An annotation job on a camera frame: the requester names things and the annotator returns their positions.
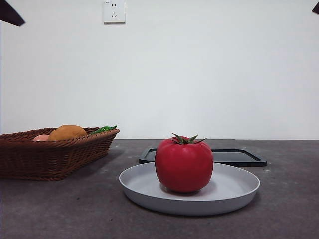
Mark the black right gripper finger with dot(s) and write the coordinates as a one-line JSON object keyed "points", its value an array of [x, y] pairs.
{"points": [[316, 8]]}

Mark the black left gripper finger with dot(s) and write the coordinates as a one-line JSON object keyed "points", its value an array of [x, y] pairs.
{"points": [[10, 12]]}

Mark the red tomato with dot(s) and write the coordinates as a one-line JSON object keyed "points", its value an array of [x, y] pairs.
{"points": [[184, 166]]}

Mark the pink round food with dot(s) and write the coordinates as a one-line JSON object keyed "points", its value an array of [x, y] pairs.
{"points": [[41, 138]]}

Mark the orange-brown potato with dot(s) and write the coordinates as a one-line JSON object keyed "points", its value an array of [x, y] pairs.
{"points": [[67, 133]]}

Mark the green pepper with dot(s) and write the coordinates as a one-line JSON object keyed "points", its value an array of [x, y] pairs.
{"points": [[103, 129]]}

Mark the brown wicker basket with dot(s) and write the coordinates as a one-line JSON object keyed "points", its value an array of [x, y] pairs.
{"points": [[49, 159]]}

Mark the black rectangular tray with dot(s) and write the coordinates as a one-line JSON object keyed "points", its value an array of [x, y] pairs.
{"points": [[236, 156]]}

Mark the grey round plate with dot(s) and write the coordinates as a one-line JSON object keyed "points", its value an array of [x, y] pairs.
{"points": [[139, 184]]}

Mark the white wall socket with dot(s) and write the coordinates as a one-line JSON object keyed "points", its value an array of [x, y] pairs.
{"points": [[114, 12]]}

